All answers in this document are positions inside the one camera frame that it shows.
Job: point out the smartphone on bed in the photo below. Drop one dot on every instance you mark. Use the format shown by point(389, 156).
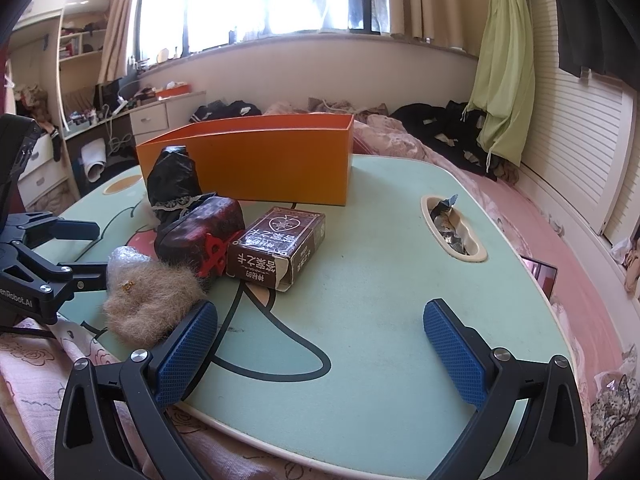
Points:
point(545, 274)

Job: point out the black shiny lace bag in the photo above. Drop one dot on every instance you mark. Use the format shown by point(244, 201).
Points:
point(172, 183)

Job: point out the brown card box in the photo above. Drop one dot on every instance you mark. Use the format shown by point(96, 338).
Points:
point(275, 248)

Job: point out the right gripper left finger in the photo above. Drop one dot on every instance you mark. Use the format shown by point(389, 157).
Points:
point(91, 442)

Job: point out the green hanging cloth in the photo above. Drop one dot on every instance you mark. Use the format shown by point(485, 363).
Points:
point(504, 85)

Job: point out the white drawer cabinet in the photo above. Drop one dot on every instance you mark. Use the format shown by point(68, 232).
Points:
point(152, 120)

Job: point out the black clothes pile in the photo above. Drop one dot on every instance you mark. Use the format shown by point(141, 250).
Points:
point(220, 110)
point(450, 131)

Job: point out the pink floral quilt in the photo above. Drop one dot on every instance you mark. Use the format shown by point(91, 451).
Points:
point(375, 133)

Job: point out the black clothes pile left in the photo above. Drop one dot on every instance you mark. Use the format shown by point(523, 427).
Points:
point(220, 110)

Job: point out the black hanging garment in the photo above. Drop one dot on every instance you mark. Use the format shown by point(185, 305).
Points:
point(601, 36)

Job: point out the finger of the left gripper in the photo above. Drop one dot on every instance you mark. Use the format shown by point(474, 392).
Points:
point(86, 276)
point(61, 229)

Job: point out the dark red textured pouch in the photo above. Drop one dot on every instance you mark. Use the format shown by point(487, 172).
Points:
point(198, 235)

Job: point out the black clothes pile right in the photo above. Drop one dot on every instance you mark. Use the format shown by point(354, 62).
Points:
point(450, 131)

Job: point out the patterned cloth on bed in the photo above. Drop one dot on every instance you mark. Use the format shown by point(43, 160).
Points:
point(613, 415)

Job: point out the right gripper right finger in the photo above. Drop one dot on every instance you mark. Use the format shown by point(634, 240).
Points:
point(551, 440)

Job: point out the foil wrappers in slot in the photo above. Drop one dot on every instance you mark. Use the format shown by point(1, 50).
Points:
point(449, 225)

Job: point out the beige window curtain left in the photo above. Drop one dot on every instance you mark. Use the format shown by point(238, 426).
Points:
point(114, 52)

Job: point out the beige fur pompom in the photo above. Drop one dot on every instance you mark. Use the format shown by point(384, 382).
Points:
point(145, 298)

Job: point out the orange cardboard box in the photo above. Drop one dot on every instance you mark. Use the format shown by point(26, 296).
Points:
point(294, 158)

